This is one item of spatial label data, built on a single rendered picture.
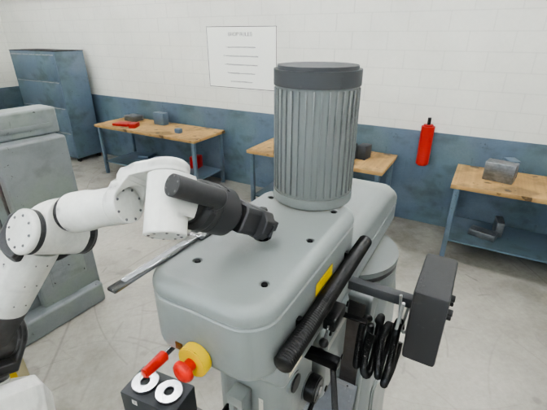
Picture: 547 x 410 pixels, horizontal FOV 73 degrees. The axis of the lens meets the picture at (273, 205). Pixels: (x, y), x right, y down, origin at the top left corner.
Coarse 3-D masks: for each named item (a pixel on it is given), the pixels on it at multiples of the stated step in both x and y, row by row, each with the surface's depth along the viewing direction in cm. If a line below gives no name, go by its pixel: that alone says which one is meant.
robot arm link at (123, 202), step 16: (144, 160) 58; (160, 160) 56; (176, 160) 56; (128, 176) 58; (144, 176) 58; (112, 192) 58; (128, 192) 61; (144, 192) 62; (112, 208) 58; (128, 208) 60
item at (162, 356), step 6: (168, 348) 73; (174, 348) 74; (162, 354) 71; (168, 354) 73; (156, 360) 70; (162, 360) 70; (150, 366) 69; (156, 366) 69; (144, 372) 68; (150, 372) 68
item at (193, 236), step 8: (192, 232) 77; (184, 240) 74; (192, 240) 74; (176, 248) 71; (184, 248) 72; (160, 256) 68; (168, 256) 69; (144, 264) 66; (152, 264) 66; (136, 272) 64; (144, 272) 64; (120, 280) 62; (128, 280) 62; (136, 280) 63; (112, 288) 60; (120, 288) 60
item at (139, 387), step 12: (156, 372) 132; (132, 384) 126; (144, 384) 127; (156, 384) 126; (168, 384) 126; (180, 384) 126; (132, 396) 123; (144, 396) 123; (156, 396) 122; (168, 396) 122; (180, 396) 122; (192, 396) 127; (132, 408) 126; (144, 408) 123; (156, 408) 120; (168, 408) 119; (180, 408) 121; (192, 408) 128
